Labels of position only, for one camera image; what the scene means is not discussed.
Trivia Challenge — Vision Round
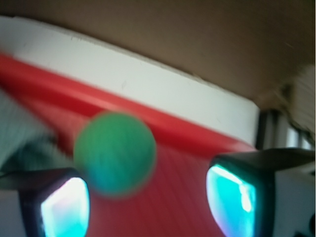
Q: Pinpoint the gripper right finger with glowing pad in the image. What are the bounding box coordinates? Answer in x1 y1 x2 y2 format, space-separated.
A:
206 148 316 237

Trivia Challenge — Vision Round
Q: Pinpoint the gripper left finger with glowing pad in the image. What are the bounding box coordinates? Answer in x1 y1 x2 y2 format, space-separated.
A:
0 168 90 237

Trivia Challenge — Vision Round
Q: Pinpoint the green textured ball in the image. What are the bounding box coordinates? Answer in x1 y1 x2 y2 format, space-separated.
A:
73 112 157 198

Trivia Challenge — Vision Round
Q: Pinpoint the light green cloth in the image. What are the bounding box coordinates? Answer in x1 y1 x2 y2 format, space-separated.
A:
0 90 74 173

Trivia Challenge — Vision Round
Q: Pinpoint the red plastic tray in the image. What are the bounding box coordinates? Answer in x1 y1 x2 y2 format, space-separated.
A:
0 55 253 237

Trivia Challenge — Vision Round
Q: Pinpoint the brown cardboard panel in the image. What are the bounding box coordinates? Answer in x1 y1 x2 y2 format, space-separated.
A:
0 0 316 109

